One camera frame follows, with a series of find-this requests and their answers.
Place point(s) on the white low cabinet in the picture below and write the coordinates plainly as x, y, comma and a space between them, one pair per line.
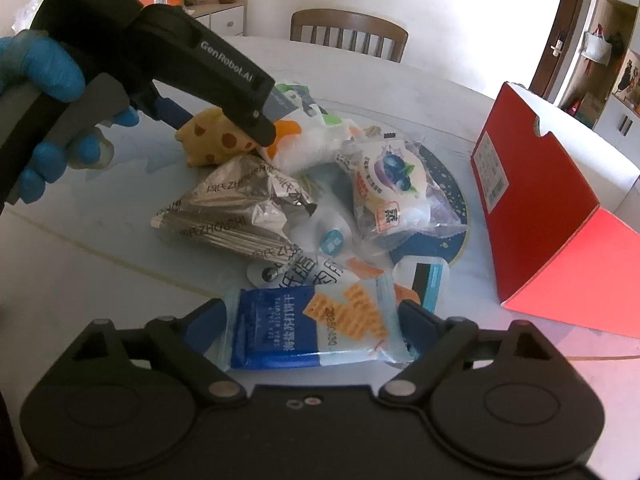
225, 20

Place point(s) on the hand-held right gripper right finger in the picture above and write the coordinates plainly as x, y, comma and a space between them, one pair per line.
415, 320

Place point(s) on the yellow spotted plush toy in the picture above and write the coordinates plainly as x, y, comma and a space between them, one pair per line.
210, 140

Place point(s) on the blue cracker packet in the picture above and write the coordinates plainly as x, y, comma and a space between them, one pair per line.
280, 325

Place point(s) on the white wall cabinet unit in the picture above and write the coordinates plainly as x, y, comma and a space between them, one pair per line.
620, 110

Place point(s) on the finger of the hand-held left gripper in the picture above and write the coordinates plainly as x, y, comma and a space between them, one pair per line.
280, 107
170, 110

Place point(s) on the white marble desktop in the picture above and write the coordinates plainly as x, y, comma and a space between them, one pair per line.
100, 260

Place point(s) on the dark wooden door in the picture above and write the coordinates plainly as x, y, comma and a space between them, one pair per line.
555, 25

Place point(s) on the person's left hand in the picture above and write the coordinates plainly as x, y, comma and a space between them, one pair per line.
40, 60

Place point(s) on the clear bread packet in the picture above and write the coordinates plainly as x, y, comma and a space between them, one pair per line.
395, 180

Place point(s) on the white pouch with dark stripe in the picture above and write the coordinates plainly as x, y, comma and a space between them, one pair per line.
425, 280

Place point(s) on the red cardboard box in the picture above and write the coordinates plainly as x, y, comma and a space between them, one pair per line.
540, 210

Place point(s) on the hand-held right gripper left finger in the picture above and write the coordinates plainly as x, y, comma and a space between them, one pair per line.
205, 320

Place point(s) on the white tote bag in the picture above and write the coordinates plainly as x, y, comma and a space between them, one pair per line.
597, 47

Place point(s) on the wooden chair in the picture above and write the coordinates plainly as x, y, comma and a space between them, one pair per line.
345, 22

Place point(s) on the silver snack packet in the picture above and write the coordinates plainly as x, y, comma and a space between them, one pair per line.
225, 210

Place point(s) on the white plastic bag with tissues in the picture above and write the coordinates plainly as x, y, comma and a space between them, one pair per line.
310, 140

